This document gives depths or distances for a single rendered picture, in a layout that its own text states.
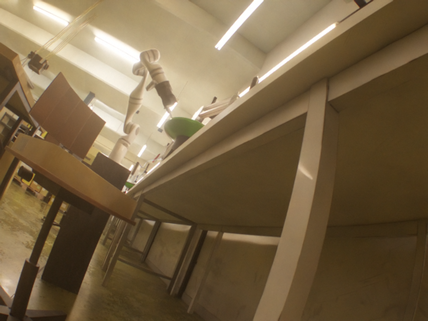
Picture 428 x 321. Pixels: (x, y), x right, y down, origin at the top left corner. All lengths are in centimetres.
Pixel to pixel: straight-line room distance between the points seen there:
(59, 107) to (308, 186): 88
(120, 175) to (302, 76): 120
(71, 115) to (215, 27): 356
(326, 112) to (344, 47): 11
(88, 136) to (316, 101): 88
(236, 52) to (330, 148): 382
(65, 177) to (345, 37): 58
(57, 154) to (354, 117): 62
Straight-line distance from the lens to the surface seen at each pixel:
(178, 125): 104
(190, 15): 421
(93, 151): 645
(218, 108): 139
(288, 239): 28
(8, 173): 230
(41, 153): 55
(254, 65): 418
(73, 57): 752
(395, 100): 47
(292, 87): 45
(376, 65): 37
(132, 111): 154
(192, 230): 265
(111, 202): 62
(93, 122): 104
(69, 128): 99
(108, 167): 140
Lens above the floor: 55
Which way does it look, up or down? 24 degrees up
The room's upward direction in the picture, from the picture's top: 22 degrees clockwise
